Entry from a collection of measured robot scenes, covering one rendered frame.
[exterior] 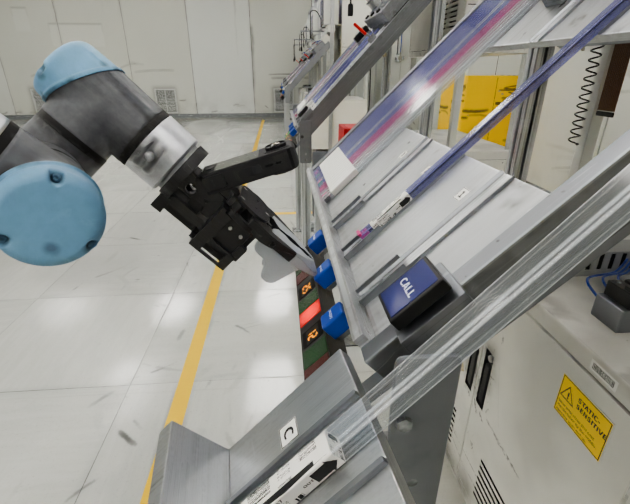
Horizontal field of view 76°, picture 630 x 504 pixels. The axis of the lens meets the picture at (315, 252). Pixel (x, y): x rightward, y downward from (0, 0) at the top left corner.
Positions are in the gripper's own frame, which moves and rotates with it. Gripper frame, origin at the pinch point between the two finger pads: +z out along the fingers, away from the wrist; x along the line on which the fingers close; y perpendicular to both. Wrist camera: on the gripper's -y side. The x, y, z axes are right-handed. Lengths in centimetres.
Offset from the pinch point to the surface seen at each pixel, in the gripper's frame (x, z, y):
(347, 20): -449, -1, -102
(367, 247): 2.1, 2.4, -6.9
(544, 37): -9.7, 2.3, -41.4
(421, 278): 21.8, -2.1, -10.9
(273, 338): -82, 45, 56
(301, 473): 34.5, -6.4, -1.7
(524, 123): -49, 30, -47
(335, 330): 12.2, 2.5, 0.4
